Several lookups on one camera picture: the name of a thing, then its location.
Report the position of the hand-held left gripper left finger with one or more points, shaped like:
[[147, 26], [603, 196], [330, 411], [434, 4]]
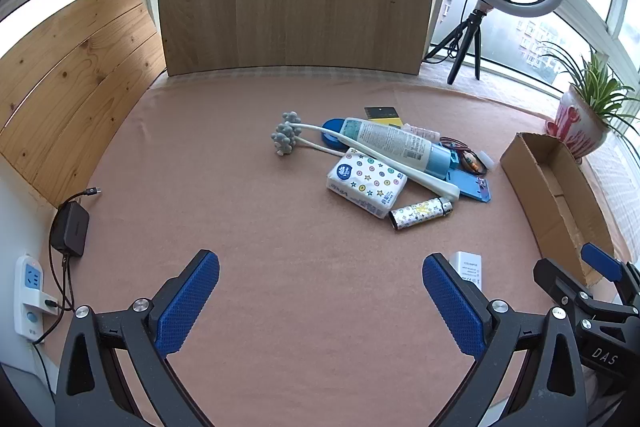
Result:
[[187, 302]]

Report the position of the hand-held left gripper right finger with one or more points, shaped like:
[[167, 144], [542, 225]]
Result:
[[452, 307]]

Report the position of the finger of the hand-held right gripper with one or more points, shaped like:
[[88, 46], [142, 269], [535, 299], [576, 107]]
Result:
[[552, 277], [599, 257]]

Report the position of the white power adapter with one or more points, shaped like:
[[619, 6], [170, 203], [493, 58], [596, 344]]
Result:
[[470, 269]]

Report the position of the cardboard box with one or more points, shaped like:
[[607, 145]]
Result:
[[550, 207]]

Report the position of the patterned lighter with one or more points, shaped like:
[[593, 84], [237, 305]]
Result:
[[420, 213]]

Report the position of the blue phone stand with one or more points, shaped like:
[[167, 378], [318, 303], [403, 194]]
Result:
[[470, 189]]

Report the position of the white silicone cap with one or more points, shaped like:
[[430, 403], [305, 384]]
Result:
[[487, 159]]

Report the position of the patterned tissue pack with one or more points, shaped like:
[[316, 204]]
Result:
[[367, 184]]

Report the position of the small pink bottle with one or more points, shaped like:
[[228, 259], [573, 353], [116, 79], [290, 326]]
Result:
[[422, 133]]

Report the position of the white lotion tube blue cap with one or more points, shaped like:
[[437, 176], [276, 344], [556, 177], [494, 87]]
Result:
[[390, 139]]

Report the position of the white massager grey balls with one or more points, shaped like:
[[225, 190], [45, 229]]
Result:
[[285, 134]]

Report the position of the yellow black card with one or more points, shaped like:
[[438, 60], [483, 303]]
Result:
[[382, 113]]

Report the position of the blue round lid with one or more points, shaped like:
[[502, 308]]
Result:
[[330, 129]]

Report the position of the pink felt mat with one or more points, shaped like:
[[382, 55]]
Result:
[[250, 207]]

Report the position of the potted plant red white pot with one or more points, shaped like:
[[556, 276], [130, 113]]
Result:
[[580, 122]]

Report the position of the black charger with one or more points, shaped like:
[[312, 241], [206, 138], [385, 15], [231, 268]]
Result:
[[70, 227]]

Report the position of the white power strip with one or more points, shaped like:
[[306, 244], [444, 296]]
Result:
[[27, 282]]

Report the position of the pine plank board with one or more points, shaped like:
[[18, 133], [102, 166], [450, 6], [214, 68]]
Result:
[[75, 82]]

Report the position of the black tripod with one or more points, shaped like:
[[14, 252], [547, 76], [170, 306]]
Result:
[[470, 32]]

